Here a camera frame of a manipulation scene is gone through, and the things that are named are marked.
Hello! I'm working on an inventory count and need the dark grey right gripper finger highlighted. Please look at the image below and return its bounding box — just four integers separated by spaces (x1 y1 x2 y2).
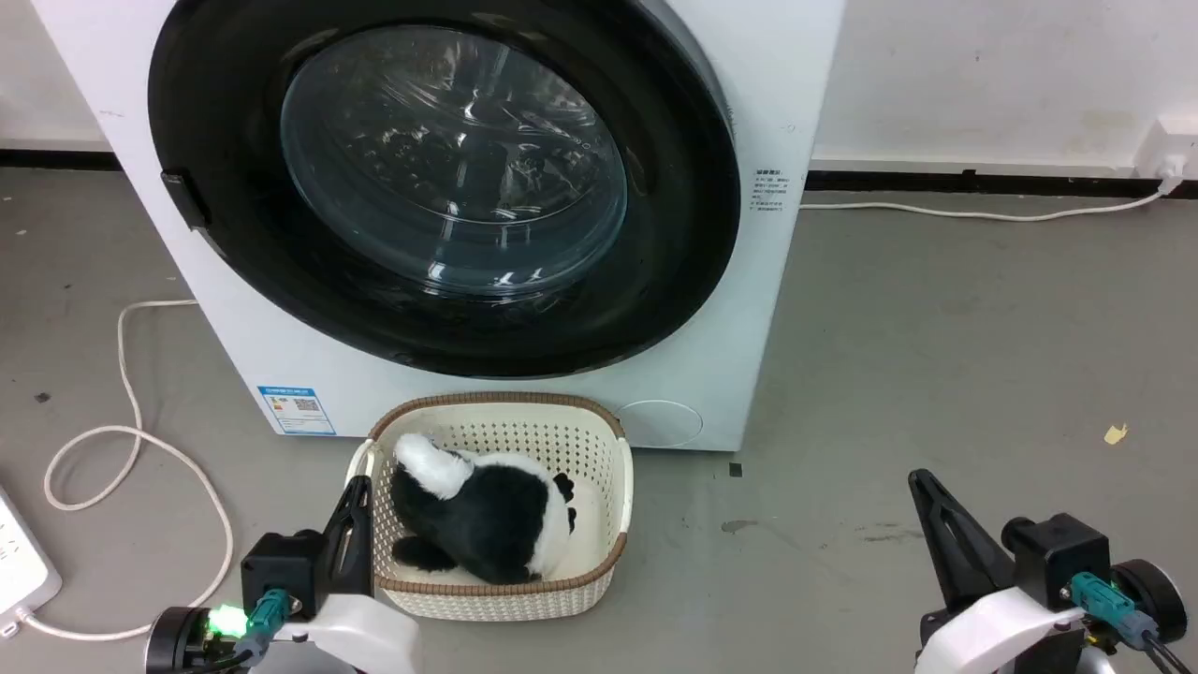
907 468 1018 615

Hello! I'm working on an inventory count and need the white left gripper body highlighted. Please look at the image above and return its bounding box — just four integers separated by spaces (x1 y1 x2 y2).
270 592 423 674

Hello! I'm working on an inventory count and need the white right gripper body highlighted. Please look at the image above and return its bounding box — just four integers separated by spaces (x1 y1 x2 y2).
914 586 1088 674

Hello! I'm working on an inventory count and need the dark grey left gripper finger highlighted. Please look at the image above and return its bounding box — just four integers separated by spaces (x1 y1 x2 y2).
322 475 374 601

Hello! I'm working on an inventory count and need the white front-load washing machine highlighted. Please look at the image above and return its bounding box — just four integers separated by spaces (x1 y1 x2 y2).
33 0 848 453

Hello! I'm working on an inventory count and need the round black glass washer door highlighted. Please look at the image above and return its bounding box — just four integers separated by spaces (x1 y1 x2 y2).
147 0 743 381

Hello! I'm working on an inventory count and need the black and white panda plush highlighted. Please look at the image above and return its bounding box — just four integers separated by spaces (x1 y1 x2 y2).
387 432 578 587

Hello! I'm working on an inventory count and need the white perforated laundry basket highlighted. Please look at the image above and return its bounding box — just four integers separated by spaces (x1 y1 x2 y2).
343 391 636 623

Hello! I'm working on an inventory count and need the blue energy label sticker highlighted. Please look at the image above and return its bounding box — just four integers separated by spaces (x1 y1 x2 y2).
257 385 337 437

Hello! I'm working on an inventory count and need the round white filter cover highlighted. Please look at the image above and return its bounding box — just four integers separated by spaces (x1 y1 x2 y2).
617 400 704 449

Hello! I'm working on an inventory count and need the white power strip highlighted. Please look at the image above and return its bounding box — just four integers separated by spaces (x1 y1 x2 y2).
0 485 63 639

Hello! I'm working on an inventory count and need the small printed text label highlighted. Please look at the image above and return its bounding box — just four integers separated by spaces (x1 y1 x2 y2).
752 168 793 214

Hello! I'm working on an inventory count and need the teal left gripper cable plug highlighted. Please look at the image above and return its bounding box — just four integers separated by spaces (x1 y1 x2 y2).
200 587 292 671

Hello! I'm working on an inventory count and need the teal gripper cable plug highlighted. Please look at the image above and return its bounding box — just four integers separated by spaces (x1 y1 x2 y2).
1065 572 1195 674
200 587 292 671

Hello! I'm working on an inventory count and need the teal right gripper cable plug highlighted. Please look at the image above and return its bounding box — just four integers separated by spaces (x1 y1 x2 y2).
1065 572 1195 674

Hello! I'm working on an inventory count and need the white looped power cable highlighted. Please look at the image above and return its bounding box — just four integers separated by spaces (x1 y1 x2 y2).
17 299 236 643

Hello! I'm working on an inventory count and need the thin white wall cable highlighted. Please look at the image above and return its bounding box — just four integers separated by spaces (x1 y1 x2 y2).
799 182 1173 224

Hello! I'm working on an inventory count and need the white wall socket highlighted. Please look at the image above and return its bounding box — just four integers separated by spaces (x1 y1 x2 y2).
1135 116 1198 184

